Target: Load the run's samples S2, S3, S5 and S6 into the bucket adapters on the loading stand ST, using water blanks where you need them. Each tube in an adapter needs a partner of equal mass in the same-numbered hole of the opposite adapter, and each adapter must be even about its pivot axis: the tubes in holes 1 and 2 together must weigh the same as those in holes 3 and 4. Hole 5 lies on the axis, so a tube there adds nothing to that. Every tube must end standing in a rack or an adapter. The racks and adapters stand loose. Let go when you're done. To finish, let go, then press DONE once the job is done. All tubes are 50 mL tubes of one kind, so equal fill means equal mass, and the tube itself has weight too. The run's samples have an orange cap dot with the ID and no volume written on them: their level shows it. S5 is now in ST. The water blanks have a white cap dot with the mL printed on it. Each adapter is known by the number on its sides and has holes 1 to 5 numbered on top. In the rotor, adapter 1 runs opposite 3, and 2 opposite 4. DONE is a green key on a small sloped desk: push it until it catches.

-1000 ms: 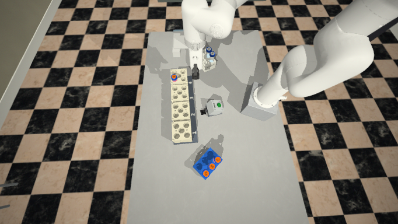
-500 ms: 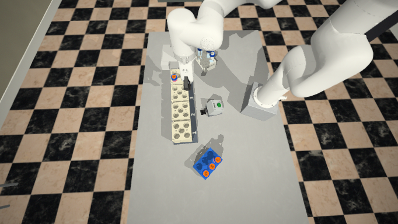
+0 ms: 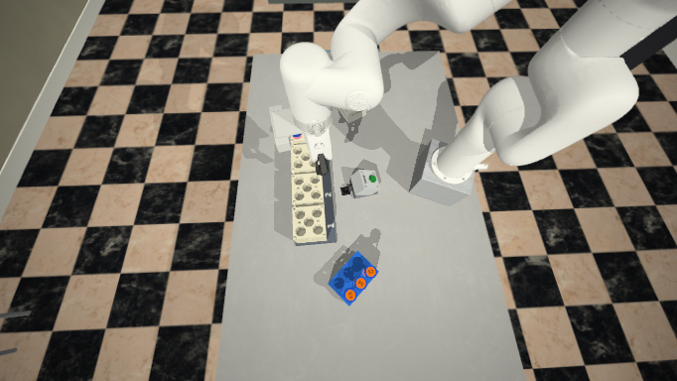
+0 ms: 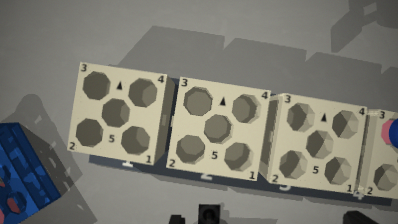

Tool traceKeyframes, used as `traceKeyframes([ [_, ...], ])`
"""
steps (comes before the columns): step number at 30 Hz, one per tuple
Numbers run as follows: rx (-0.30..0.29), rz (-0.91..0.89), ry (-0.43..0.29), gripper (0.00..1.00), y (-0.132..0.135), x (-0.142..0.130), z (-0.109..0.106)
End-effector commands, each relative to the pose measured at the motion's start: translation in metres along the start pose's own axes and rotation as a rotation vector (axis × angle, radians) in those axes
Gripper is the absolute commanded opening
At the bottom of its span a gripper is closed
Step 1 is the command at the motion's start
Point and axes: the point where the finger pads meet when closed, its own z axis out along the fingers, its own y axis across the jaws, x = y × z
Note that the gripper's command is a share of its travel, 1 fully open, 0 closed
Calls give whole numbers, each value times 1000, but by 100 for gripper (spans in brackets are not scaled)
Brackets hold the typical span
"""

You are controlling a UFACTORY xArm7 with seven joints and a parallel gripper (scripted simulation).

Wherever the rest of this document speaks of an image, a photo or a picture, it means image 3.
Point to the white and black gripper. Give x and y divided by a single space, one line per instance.
320 149

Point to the blue tube rack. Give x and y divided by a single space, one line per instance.
345 276

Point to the cream bucket adapter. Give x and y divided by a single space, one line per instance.
307 190
298 141
301 164
309 219

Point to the white tube rack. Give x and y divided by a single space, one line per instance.
350 116

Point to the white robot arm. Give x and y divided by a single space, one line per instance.
581 83

